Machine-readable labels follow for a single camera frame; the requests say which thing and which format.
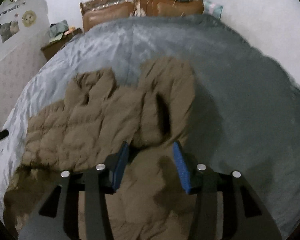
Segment brown puffer jacket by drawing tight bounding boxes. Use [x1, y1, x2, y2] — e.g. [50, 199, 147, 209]
[3, 57, 196, 239]

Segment grey plush bed blanket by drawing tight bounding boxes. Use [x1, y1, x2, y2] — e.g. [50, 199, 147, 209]
[0, 15, 300, 239]

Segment dark wooden nightstand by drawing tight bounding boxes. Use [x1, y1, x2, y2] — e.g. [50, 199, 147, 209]
[41, 28, 83, 61]

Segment green bag on nightstand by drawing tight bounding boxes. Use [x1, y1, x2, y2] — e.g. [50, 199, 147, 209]
[49, 20, 69, 42]

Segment yellow flower cat sticker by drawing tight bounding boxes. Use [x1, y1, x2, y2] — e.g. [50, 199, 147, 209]
[22, 10, 37, 28]

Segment brown wooden headboard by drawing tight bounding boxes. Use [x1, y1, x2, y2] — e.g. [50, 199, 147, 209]
[80, 0, 204, 32]

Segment checked pastel pillow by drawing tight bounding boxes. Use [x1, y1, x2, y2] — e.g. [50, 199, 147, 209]
[203, 0, 223, 20]

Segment grey cats wall sticker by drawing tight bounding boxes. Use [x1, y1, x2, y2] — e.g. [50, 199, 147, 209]
[0, 21, 20, 43]

